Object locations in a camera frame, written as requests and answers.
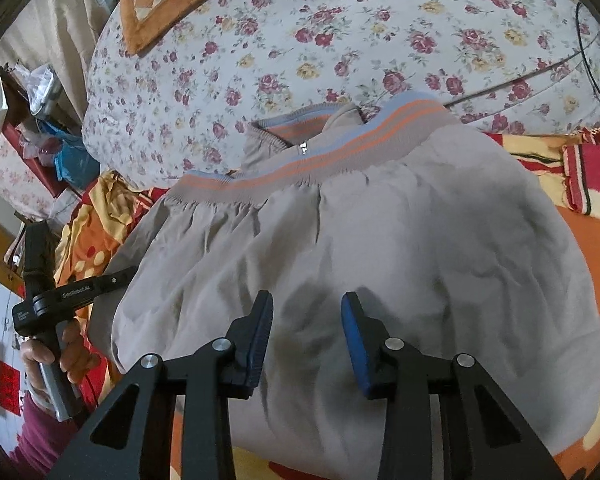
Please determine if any maroon sleeve forearm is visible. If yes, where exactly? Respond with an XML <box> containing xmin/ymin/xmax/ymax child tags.
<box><xmin>9</xmin><ymin>392</ymin><xmax>79</xmax><ymax>479</ymax></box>

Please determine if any person's left hand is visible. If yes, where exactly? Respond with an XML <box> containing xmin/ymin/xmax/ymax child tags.
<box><xmin>20</xmin><ymin>318</ymin><xmax>100</xmax><ymax>392</ymax></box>

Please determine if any clear plastic bag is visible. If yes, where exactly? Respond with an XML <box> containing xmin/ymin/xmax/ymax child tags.
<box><xmin>14</xmin><ymin>64</ymin><xmax>62</xmax><ymax>119</ymax></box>

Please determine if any orange red yellow blanket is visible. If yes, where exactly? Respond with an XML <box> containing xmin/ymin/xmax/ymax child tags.
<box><xmin>56</xmin><ymin>129</ymin><xmax>600</xmax><ymax>479</ymax></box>

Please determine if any beige grey jacket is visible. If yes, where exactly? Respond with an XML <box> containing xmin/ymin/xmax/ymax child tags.
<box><xmin>88</xmin><ymin>92</ymin><xmax>600</xmax><ymax>479</ymax></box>

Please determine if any floral white quilt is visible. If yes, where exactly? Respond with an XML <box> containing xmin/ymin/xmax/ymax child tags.
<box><xmin>82</xmin><ymin>0</ymin><xmax>600</xmax><ymax>188</ymax></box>

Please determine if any blue plastic bag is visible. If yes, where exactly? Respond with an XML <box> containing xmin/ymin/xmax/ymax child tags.
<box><xmin>36</xmin><ymin>119</ymin><xmax>100</xmax><ymax>191</ymax></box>

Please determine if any dark red box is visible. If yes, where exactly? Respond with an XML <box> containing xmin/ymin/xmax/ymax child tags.
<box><xmin>2</xmin><ymin>122</ymin><xmax>67</xmax><ymax>198</ymax></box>

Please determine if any beige curtain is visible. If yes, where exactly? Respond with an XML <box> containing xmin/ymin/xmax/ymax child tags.
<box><xmin>0</xmin><ymin>0</ymin><xmax>114</xmax><ymax>122</ymax></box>

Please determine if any black cable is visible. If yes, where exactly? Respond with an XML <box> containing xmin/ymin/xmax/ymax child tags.
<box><xmin>442</xmin><ymin>1</ymin><xmax>600</xmax><ymax>122</ymax></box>

